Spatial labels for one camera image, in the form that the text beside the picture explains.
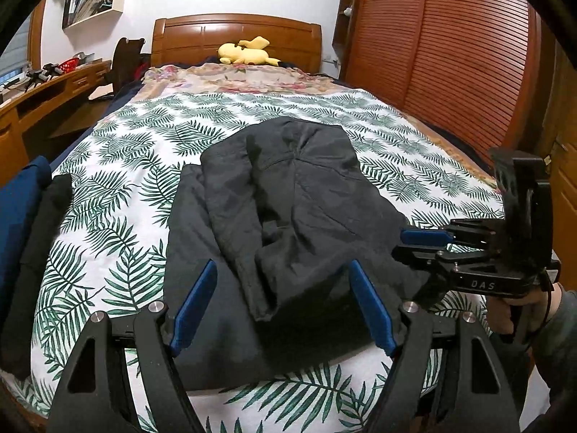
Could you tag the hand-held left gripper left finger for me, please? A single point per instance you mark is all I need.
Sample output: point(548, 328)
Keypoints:
point(194, 306)

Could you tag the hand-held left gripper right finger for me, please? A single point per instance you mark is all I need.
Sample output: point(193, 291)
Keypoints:
point(374, 306)

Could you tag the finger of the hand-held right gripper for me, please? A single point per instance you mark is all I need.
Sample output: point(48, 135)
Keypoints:
point(419, 255)
point(423, 236)

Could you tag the black jacket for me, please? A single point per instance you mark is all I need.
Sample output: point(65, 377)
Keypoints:
point(293, 198)

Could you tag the person's right hand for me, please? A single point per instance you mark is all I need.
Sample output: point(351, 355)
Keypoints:
point(553, 306)

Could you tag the wooden door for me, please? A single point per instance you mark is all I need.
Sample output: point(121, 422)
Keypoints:
point(565, 176)

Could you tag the leaf print blanket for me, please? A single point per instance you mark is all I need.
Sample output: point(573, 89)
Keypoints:
point(112, 234)

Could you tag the folded black cloth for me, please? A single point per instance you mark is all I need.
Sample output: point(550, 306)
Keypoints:
point(36, 270)

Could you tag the wooden louvered wardrobe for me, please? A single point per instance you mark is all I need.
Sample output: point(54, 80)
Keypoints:
point(450, 54)

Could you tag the narrow open wooden shelf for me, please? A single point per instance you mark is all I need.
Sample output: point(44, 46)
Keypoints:
point(343, 31)

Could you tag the floral blanket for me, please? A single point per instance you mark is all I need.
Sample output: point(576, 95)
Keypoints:
point(225, 81)

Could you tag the yellow plush toy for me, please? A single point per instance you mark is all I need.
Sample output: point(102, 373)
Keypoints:
point(243, 52)

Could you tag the dark brown chair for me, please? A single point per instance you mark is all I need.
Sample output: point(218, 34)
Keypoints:
point(126, 56)

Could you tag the wooden desk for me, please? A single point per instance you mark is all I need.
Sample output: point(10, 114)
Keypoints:
point(18, 112)

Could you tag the wooden bed headboard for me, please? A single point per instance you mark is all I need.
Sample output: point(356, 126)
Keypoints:
point(203, 36)

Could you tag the red basket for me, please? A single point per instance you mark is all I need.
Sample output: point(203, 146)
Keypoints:
point(67, 66)

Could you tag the black tripod device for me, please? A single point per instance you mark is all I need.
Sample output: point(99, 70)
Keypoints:
point(43, 73)

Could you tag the grey window blind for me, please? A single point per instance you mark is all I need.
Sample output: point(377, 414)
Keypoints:
point(13, 54)

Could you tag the row of binders and books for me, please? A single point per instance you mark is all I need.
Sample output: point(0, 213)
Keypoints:
point(79, 4)

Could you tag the wall socket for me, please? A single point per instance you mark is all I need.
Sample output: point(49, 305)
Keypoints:
point(331, 60)

